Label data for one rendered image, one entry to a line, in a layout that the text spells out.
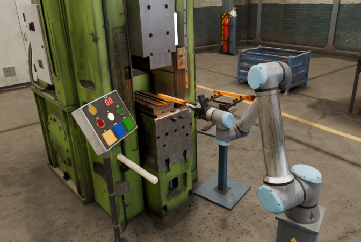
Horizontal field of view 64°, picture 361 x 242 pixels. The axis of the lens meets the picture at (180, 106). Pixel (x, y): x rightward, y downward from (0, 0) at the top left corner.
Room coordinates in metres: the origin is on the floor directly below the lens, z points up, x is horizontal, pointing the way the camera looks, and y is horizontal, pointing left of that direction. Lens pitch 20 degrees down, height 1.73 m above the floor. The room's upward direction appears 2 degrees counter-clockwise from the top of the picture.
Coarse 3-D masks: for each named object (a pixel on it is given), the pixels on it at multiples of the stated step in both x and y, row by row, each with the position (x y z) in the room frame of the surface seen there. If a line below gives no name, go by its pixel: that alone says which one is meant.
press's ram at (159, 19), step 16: (128, 0) 2.04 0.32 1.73; (144, 0) 1.98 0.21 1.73; (160, 0) 2.07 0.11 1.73; (128, 16) 2.05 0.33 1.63; (144, 16) 1.97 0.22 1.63; (160, 16) 2.06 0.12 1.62; (144, 32) 1.96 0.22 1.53; (160, 32) 2.06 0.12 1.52; (144, 48) 1.96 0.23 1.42; (160, 48) 2.05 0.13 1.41
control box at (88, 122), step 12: (108, 96) 1.67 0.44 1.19; (84, 108) 1.47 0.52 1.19; (96, 108) 1.54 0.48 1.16; (108, 108) 1.61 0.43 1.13; (84, 120) 1.44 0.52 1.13; (96, 120) 1.48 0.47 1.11; (108, 120) 1.55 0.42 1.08; (120, 120) 1.62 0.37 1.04; (132, 120) 1.70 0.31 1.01; (84, 132) 1.45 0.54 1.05; (96, 132) 1.43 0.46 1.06; (96, 144) 1.42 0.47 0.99
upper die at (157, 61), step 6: (162, 54) 2.06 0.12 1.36; (168, 54) 2.10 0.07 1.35; (132, 60) 2.15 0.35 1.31; (138, 60) 2.09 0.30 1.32; (144, 60) 2.03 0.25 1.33; (150, 60) 1.99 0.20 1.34; (156, 60) 2.02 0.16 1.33; (162, 60) 2.06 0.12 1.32; (168, 60) 2.10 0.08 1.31; (138, 66) 2.09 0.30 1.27; (144, 66) 2.04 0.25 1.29; (150, 66) 1.99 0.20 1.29; (156, 66) 2.02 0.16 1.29; (162, 66) 2.06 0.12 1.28
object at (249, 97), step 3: (213, 90) 2.47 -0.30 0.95; (216, 90) 2.47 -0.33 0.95; (219, 90) 2.46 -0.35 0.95; (216, 93) 2.45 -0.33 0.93; (222, 93) 2.42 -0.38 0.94; (225, 93) 2.40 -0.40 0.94; (228, 93) 2.38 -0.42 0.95; (231, 93) 2.37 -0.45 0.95; (234, 93) 2.37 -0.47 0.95; (234, 96) 2.35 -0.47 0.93; (237, 96) 2.33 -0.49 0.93; (243, 96) 2.29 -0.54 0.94; (246, 96) 2.28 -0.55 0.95; (249, 96) 2.27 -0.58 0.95; (252, 96) 2.25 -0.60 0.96; (255, 96) 2.23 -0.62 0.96; (249, 99) 2.27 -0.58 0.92; (252, 99) 2.25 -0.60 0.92
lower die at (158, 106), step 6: (138, 90) 2.38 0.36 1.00; (144, 90) 2.40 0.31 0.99; (138, 96) 2.25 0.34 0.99; (144, 96) 2.23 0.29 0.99; (156, 96) 2.23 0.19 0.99; (138, 102) 2.13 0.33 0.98; (144, 102) 2.13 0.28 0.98; (150, 102) 2.09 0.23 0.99; (156, 102) 2.09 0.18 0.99; (162, 102) 2.05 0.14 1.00; (168, 102) 2.08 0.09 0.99; (144, 108) 2.07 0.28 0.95; (150, 108) 2.01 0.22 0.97; (156, 108) 2.00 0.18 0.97; (162, 108) 2.04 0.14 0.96; (168, 108) 2.08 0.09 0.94; (156, 114) 2.00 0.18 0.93
